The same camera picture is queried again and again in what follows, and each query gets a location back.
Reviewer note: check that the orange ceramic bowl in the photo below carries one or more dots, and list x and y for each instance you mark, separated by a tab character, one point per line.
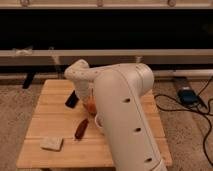
89	105

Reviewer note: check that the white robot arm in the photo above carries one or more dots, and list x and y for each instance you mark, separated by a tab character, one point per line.
117	91

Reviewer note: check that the white paper cup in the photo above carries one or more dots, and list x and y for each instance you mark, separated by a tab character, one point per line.
97	121

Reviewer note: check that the black smartphone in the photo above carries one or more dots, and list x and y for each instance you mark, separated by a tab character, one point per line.
72	100

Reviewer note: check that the dark red chili pepper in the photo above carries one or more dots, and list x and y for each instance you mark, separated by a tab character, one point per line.
81	129

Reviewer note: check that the wooden table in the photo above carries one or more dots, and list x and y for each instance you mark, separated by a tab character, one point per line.
52	118

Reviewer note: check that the blue black power adapter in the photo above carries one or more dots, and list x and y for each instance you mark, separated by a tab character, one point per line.
187	96

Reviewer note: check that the white sponge block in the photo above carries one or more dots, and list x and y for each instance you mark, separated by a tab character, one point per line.
51	143

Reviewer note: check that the black metal bracket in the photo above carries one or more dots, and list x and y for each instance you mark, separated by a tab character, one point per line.
28	80

